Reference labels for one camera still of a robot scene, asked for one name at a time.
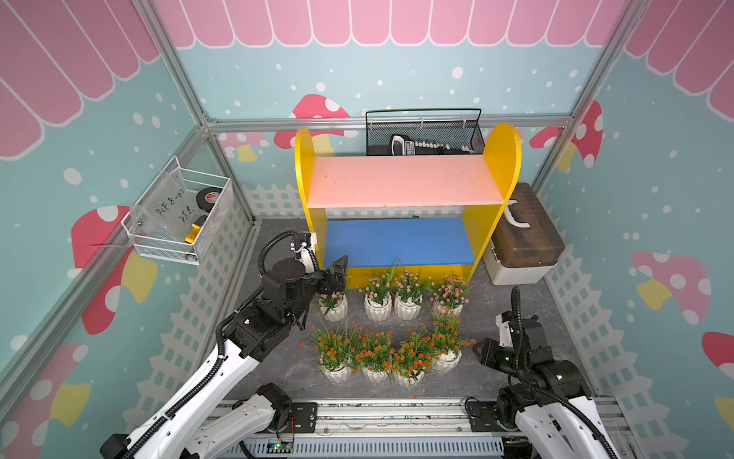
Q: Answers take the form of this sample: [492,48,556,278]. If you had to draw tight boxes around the yellow pink blue wooden rack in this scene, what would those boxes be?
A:
[294,124,522,287]

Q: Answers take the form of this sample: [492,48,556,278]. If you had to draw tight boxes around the black mesh wire basket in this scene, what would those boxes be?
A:
[364,108,485,157]

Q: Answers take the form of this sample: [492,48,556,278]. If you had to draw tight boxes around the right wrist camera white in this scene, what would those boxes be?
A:
[496,316,514,349]

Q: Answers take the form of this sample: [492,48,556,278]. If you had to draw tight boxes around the white box with brown lid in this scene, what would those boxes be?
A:
[484,183,566,286]

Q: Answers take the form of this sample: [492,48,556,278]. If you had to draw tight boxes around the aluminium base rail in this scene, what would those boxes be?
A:
[176,396,641,458]

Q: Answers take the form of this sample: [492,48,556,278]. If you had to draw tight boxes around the black tape roll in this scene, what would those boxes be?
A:
[196,187,223,213]

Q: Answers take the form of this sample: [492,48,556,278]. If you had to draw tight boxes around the clear wall-mounted wire basket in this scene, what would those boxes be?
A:
[122,158,233,266]

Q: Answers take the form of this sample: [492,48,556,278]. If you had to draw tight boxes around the yellow utility knife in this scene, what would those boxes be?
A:
[185,215,206,244]

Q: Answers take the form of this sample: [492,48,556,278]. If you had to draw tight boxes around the pink flower pot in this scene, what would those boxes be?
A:
[363,261,397,322]
[394,271,432,321]
[430,275,471,317]
[318,292,349,322]

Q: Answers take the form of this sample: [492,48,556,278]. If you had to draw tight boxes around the black white label maker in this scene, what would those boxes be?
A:
[388,135,473,156]

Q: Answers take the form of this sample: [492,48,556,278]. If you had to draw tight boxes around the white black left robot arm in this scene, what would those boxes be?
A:
[101,231,349,458]

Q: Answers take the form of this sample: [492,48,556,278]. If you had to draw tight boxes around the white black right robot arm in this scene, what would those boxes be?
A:
[468,286,619,458]

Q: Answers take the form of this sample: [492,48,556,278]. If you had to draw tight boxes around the orange flower pot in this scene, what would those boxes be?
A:
[391,326,438,389]
[353,332,394,384]
[302,324,362,384]
[430,313,476,373]

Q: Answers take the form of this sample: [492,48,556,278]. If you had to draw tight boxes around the pink flower pot far right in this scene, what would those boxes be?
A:
[430,275,471,317]

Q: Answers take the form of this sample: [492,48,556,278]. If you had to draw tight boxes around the pink flower pot far left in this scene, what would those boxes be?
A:
[318,292,349,322]

